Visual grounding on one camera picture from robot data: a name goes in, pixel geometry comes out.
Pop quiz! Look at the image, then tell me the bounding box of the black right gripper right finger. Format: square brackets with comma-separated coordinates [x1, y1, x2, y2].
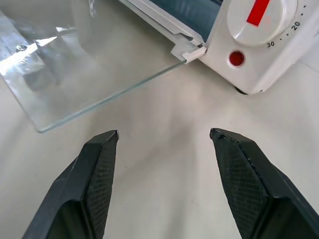
[210, 127, 319, 239]

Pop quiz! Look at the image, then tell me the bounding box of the white toaster oven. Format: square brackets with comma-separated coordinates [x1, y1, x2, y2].
[119, 0, 319, 95]

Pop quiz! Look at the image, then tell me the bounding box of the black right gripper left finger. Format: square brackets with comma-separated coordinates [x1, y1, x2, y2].
[21, 129, 120, 239]

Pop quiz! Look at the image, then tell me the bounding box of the glass toaster oven door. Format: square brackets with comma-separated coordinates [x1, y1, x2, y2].
[0, 0, 207, 133]

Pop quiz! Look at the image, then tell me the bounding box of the red indicator light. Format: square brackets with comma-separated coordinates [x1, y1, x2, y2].
[228, 50, 246, 68]

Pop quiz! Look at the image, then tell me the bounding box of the white timer knob red stripe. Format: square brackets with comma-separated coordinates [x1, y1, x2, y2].
[226, 0, 298, 46]

